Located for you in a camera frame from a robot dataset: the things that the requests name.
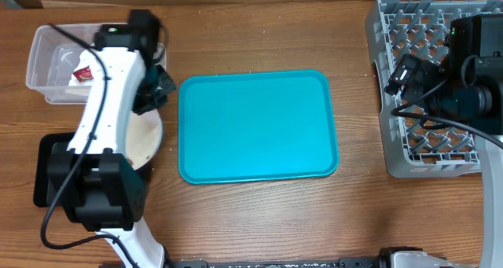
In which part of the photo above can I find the white dinner plate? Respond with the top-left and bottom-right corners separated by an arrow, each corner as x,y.
125,109 -> 163,170

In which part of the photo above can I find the red ketchup packet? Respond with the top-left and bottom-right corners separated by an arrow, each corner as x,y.
72,66 -> 94,83

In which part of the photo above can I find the white napkin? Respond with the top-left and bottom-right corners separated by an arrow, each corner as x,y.
66,50 -> 94,97

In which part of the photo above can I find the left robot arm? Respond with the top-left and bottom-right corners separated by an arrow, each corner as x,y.
40,9 -> 176,267

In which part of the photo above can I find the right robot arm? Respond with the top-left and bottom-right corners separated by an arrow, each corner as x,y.
384,14 -> 502,267

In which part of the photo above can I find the grey dishwasher rack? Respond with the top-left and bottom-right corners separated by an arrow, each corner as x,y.
365,0 -> 502,178

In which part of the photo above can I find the teal serving tray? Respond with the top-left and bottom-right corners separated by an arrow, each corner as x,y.
178,70 -> 340,185

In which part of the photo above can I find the clear plastic bin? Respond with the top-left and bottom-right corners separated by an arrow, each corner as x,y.
25,21 -> 167,105

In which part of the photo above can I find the black plastic tray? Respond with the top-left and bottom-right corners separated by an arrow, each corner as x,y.
32,127 -> 152,208

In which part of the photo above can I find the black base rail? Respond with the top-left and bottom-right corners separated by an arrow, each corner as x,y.
167,256 -> 387,268

